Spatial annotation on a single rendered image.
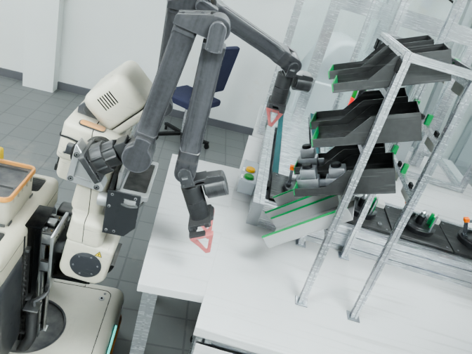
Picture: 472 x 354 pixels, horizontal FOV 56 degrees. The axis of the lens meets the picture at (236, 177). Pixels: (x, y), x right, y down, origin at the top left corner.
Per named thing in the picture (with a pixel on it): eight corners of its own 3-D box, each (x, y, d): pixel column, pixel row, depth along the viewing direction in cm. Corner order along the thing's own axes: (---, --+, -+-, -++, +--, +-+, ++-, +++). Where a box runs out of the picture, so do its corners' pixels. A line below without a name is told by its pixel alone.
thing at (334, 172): (326, 188, 131) (323, 166, 128) (327, 182, 135) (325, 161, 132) (355, 187, 128) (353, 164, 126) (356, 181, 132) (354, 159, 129)
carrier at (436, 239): (391, 238, 173) (405, 211, 167) (381, 208, 194) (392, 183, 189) (451, 256, 173) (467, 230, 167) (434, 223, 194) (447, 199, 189)
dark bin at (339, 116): (310, 129, 136) (307, 105, 134) (315, 118, 148) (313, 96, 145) (408, 121, 127) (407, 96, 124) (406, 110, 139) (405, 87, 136)
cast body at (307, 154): (298, 167, 148) (296, 147, 145) (300, 163, 152) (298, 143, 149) (323, 166, 145) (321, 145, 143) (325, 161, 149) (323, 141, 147)
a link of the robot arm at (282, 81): (277, 67, 159) (281, 71, 154) (294, 70, 161) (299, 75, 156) (271, 85, 162) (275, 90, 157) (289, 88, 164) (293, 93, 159)
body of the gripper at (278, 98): (285, 104, 168) (291, 85, 164) (284, 112, 159) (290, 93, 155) (268, 99, 168) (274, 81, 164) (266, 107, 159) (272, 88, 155)
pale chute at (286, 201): (270, 223, 152) (264, 212, 151) (278, 206, 164) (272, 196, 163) (348, 195, 140) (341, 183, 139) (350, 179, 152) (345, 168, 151)
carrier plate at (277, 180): (267, 201, 173) (270, 197, 172) (271, 175, 194) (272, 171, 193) (327, 219, 173) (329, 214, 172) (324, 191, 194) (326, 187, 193)
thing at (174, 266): (136, 291, 130) (138, 283, 129) (171, 159, 210) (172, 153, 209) (359, 331, 140) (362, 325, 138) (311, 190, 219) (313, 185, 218)
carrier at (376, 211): (331, 220, 173) (343, 193, 167) (327, 192, 194) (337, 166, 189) (390, 238, 173) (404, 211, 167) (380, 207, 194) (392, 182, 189)
